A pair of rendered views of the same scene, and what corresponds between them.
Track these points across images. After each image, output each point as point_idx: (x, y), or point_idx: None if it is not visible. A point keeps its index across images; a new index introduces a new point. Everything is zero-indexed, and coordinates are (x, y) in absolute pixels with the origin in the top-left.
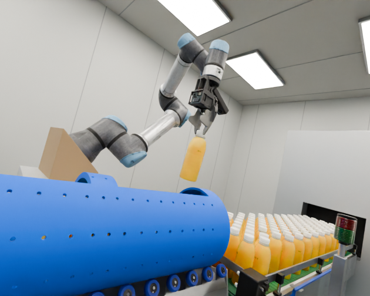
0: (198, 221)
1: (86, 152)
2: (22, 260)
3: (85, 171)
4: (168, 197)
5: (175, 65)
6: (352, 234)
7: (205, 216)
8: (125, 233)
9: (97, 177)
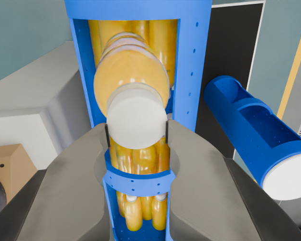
0: (202, 66)
1: (2, 201)
2: None
3: (21, 171)
4: (182, 119)
5: None
6: None
7: (203, 51)
8: None
9: (158, 190)
